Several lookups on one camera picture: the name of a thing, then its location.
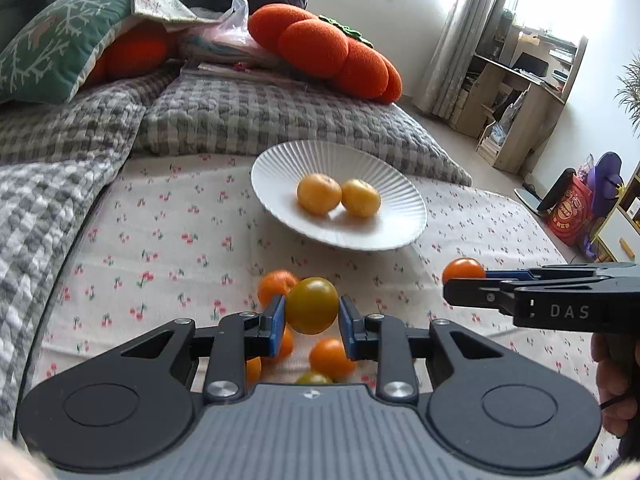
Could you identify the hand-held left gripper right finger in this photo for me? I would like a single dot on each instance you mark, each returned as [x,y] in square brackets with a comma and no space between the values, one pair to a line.
[346,327]

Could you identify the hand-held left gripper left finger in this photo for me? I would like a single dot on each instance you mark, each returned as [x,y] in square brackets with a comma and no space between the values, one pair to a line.
[276,325]

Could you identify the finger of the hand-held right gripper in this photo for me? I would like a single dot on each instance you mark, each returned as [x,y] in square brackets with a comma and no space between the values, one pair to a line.
[550,272]
[470,292]

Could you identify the orange tangerine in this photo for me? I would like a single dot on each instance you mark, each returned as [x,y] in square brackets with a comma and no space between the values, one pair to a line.
[462,269]
[272,285]
[330,357]
[288,345]
[254,370]

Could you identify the yellow-green tangerine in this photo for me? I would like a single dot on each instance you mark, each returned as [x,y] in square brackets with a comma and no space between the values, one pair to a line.
[311,305]

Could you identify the green tangerine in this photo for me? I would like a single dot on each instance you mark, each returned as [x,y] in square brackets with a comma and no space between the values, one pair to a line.
[314,378]

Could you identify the yellow tangerine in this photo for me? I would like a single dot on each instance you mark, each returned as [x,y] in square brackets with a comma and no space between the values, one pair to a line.
[319,194]
[361,197]

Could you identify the white ribbed plate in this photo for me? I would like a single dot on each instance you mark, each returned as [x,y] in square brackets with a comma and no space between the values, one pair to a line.
[280,180]

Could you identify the person's right hand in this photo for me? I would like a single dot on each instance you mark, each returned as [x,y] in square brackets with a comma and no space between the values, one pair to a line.
[612,410]

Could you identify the red gift bag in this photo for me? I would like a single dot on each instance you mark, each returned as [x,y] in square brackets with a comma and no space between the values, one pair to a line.
[567,210]

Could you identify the white cabinet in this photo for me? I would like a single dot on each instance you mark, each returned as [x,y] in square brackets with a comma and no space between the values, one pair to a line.
[617,232]

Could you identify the flat floor scale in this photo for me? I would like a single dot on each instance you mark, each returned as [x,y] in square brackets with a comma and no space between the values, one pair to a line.
[527,200]

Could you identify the black rolled mat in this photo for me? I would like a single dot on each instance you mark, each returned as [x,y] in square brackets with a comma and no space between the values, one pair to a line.
[557,187]

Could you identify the purple hat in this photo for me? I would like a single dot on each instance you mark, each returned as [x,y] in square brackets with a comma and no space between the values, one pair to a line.
[605,180]

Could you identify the cherry print cloth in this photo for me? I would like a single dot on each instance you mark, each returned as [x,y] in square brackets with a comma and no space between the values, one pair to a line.
[175,240]

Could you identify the wooden desk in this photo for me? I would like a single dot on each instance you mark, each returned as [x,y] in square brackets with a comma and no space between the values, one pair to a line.
[540,110]

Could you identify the green houseplant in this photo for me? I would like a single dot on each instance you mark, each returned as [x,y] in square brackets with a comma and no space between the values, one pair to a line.
[631,90]

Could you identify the grey checked blanket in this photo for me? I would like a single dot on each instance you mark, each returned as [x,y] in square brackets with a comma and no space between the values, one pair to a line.
[250,115]

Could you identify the grey curtain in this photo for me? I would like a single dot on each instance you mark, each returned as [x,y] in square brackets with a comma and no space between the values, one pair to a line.
[470,35]

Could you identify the stack of papers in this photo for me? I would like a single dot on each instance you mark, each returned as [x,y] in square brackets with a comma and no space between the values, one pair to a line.
[225,72]

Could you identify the large orange persimmon cushion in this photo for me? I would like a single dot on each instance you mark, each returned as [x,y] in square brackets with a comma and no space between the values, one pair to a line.
[310,45]

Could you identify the orange plush cushion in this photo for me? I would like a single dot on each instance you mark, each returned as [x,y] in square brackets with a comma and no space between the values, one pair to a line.
[132,50]

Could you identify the clear plastic bag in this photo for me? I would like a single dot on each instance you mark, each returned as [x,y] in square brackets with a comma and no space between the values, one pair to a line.
[235,15]

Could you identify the green patterned pillow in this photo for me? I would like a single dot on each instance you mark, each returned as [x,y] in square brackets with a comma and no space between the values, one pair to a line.
[55,40]

